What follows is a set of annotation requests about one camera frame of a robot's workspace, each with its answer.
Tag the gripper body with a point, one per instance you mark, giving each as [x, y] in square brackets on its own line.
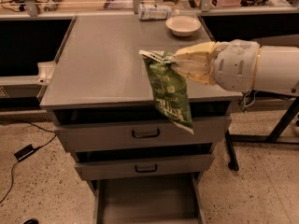
[235, 65]

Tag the green jalapeno chip bag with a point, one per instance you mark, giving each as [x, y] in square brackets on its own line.
[169, 89]

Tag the grey top drawer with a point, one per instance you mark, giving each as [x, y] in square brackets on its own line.
[139, 134]

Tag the grey drawer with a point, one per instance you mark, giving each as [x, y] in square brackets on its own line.
[98, 170]
[160, 199]
[139, 134]

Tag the grey middle drawer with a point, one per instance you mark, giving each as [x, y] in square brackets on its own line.
[98, 170]

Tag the grey drawer cabinet counter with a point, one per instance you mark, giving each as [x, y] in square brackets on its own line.
[101, 78]

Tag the grey bottom drawer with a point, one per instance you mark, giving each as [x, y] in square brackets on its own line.
[160, 199]

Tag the white bowl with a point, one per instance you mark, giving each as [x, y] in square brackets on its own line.
[183, 26]

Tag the clear plastic water bottle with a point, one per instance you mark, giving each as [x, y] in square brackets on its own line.
[150, 12]

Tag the black power adapter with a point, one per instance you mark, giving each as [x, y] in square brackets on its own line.
[24, 153]

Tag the black shoe tip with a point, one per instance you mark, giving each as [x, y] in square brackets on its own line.
[30, 220]

